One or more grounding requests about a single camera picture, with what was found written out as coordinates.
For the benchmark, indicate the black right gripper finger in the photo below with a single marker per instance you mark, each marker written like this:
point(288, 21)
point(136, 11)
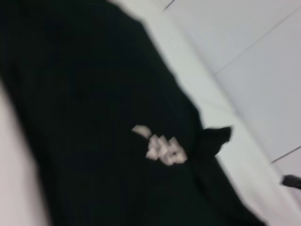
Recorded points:
point(292, 181)

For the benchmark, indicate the black shirt with FREE! print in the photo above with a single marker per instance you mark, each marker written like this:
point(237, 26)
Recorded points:
point(94, 117)

